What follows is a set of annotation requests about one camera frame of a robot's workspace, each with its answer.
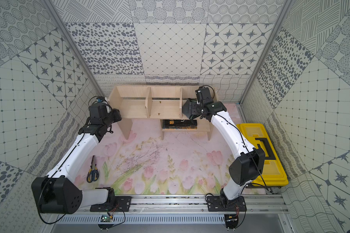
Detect grey green cleaning cloth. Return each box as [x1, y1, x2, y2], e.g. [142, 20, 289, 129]
[182, 98, 199, 120]

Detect light wooden bookshelf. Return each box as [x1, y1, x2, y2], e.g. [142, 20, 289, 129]
[108, 85, 198, 139]

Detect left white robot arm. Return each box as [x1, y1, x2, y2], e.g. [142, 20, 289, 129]
[31, 98, 122, 214]

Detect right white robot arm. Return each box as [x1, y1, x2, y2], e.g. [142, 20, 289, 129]
[182, 86, 265, 209]

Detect black book on shelf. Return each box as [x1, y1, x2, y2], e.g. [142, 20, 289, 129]
[162, 119, 198, 129]

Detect floral pink table mat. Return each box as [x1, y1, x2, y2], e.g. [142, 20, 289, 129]
[74, 119, 234, 195]

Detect yellow black toolbox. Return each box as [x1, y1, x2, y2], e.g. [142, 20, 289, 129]
[237, 123, 289, 187]

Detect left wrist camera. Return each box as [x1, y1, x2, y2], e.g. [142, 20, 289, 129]
[95, 97, 108, 104]

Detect yellow handled scissors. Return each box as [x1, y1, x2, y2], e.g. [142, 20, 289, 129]
[86, 155, 100, 183]

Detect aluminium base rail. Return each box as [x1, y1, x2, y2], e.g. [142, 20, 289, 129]
[72, 195, 289, 226]

